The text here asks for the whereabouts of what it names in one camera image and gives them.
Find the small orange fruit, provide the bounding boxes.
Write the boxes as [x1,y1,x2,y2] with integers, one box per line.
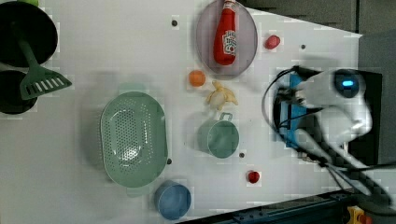
[189,70,205,87]

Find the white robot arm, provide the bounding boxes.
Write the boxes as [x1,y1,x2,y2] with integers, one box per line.
[294,68,393,206]

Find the peeled toy banana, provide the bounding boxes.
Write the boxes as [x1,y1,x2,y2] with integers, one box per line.
[205,80,238,111]

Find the grey round plate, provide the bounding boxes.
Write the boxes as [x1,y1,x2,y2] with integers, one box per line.
[195,0,258,79]

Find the black utensil holder cup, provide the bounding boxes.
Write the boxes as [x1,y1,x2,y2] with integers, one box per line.
[0,1,58,67]

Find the red toy strawberry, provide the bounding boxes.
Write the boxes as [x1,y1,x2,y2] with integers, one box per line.
[247,171,261,184]
[264,35,281,49]

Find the green spatula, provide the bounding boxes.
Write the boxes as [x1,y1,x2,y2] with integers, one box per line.
[10,22,72,100]

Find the green mug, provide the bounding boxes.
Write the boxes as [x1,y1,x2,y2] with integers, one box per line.
[197,112,240,159]

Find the blue cup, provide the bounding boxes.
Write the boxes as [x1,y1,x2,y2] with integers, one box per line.
[154,180,191,220]

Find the green colander basket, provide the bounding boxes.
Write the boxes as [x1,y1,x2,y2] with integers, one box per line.
[100,83,168,198]

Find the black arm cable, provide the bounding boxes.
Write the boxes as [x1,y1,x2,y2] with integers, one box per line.
[261,66,396,175]

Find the red ketchup bottle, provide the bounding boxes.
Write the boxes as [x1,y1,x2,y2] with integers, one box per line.
[213,0,237,65]

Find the blue aluminium frame rail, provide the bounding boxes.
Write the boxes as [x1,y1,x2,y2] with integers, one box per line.
[183,189,396,224]

